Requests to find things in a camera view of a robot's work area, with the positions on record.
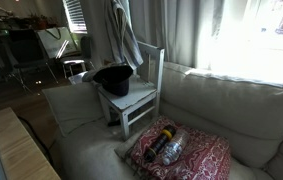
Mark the black felt hat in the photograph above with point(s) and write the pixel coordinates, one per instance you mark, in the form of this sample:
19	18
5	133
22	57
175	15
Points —
114	81

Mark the blue striped white towel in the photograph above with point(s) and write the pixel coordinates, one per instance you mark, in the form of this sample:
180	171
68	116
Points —
124	40

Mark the white wooden chair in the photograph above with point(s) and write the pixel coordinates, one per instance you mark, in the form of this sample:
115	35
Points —
137	93

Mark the dark backed white seat chair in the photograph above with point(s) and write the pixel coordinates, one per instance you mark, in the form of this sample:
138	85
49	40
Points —
86	46

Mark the black folding chair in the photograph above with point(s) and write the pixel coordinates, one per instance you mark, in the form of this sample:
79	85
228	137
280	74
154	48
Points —
26	46

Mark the grey white patterned pillow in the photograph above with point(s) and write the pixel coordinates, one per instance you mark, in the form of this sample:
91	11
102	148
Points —
87	76

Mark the black yellow flashlight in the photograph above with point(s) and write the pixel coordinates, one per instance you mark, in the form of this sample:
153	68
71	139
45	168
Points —
159	143

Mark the grey fringed cloth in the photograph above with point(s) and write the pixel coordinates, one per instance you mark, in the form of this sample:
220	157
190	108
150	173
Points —
124	150

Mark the clear plastic water bottle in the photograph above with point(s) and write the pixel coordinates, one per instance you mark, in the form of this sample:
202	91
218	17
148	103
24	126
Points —
174	148

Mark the grey curtain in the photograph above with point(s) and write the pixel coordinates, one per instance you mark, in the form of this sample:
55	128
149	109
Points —
174	30

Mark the cream white throw cushion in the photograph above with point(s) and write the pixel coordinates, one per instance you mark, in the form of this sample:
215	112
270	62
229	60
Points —
71	106

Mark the red white patterned pillow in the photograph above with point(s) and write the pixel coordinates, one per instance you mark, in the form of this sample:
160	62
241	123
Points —
207	153

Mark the cream white sofa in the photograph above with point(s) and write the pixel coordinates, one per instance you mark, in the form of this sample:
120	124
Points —
234	110

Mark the white window blinds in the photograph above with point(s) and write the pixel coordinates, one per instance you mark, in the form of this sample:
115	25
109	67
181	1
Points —
76	16

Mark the white tote bag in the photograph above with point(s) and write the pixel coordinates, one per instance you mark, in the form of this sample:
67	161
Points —
52	41

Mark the potted plant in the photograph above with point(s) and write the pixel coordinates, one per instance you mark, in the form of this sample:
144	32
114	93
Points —
41	21

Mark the light wooden table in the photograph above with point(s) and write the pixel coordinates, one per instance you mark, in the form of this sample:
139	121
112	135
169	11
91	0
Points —
14	150

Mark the bright window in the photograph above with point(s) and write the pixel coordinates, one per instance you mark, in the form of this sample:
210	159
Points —
274	20

